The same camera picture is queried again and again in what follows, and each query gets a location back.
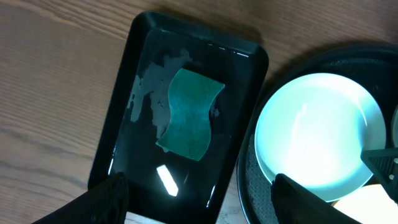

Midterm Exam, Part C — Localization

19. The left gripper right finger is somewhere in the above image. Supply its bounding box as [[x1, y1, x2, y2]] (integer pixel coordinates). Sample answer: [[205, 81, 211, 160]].
[[271, 174, 359, 224]]

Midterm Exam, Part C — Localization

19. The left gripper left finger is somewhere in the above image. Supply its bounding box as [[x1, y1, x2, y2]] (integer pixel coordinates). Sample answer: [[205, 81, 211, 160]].
[[34, 173, 129, 224]]

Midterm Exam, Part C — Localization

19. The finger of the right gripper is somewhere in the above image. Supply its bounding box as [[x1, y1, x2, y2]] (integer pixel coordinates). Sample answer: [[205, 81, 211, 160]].
[[361, 147, 397, 203]]

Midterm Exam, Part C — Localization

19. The light blue plate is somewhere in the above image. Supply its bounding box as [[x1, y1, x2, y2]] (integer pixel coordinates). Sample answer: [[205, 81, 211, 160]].
[[391, 106, 398, 147], [254, 73, 387, 202]]

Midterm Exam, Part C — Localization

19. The green yellow sponge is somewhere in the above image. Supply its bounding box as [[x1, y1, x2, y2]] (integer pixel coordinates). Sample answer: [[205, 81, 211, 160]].
[[156, 68, 225, 161]]

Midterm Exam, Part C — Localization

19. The yellow plate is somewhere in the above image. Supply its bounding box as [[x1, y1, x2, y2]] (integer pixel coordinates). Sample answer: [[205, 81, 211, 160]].
[[333, 184, 397, 224]]

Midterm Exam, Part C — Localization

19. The rectangular black tray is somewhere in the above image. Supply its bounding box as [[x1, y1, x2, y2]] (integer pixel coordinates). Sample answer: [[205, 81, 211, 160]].
[[88, 11, 269, 223]]

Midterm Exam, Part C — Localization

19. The round black tray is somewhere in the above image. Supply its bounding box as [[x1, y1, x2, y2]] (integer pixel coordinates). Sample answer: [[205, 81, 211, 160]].
[[237, 44, 397, 223]]

